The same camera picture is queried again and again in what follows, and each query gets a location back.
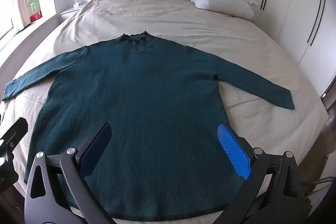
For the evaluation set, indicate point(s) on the white tissue box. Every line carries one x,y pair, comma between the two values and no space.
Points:
76,3

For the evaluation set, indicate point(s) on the bed with beige sheet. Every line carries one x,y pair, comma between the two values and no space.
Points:
183,22

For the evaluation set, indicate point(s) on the green plastic item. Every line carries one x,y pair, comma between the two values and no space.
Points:
32,5

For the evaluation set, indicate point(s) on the red storage box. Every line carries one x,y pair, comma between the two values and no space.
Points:
36,16

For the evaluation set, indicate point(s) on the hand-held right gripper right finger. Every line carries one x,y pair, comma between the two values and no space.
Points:
233,153

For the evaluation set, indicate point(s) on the white wardrobe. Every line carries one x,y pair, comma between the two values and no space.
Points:
296,8

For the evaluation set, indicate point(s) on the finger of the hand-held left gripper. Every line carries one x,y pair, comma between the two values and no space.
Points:
14,132

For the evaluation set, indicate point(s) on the white nightstand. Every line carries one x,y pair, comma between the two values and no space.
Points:
68,12

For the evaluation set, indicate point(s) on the dark green knit sweater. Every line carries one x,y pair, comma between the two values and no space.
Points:
147,113

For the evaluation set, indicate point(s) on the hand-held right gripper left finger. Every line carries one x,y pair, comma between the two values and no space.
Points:
97,144

